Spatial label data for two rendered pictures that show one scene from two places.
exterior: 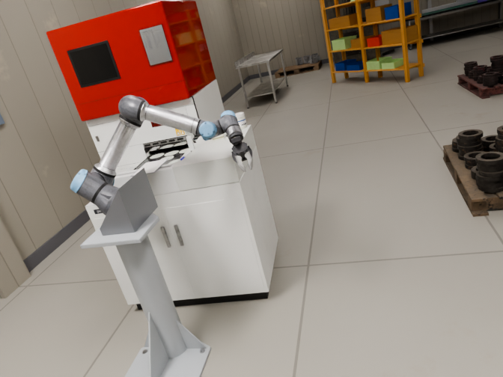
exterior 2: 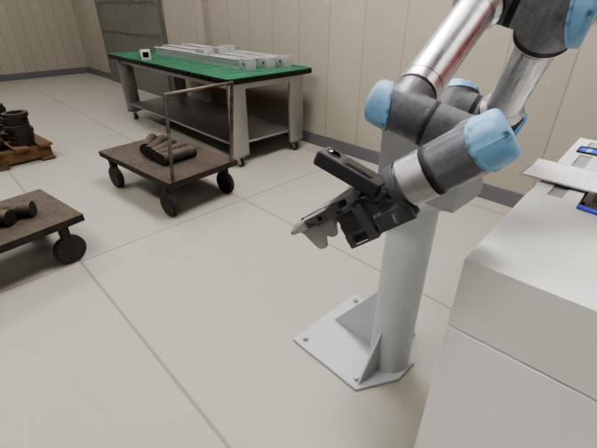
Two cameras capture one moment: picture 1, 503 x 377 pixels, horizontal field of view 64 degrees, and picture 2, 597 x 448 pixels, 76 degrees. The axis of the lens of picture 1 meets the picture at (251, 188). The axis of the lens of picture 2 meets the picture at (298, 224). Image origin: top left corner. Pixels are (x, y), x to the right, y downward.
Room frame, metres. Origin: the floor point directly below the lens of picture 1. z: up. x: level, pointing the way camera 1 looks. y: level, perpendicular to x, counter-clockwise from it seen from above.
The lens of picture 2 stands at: (2.01, -0.52, 1.32)
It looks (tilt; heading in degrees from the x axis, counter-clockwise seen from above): 30 degrees down; 118
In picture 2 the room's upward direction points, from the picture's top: straight up
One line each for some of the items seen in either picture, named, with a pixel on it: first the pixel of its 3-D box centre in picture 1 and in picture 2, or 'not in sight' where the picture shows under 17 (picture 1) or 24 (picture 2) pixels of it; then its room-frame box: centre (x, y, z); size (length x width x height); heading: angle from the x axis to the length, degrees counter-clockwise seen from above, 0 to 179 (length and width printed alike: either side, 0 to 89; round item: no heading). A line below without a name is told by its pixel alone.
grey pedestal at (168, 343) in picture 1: (144, 304); (378, 273); (1.71, 0.68, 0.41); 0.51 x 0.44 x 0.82; 163
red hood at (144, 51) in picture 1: (141, 58); not in sight; (3.11, 0.55, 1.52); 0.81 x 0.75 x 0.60; 76
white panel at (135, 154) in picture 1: (147, 136); not in sight; (2.81, 0.62, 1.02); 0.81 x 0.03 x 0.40; 76
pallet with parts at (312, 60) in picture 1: (298, 65); not in sight; (11.52, -2.12, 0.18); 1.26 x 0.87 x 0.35; 73
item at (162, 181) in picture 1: (134, 184); (569, 189); (2.20, 0.65, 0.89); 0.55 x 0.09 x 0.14; 76
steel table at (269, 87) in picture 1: (264, 75); not in sight; (8.89, -0.89, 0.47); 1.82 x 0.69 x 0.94; 162
